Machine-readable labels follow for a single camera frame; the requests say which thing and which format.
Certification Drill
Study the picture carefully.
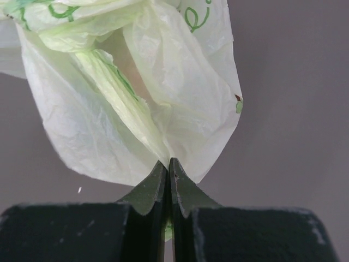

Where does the light green plastic bag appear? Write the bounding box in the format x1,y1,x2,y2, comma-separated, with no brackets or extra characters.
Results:
1,1,243,186

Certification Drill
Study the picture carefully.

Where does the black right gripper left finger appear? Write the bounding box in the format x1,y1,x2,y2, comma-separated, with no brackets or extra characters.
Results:
1,163,166,261

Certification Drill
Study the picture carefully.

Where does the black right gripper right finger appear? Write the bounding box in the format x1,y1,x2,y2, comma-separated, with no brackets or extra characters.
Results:
169,158,339,261

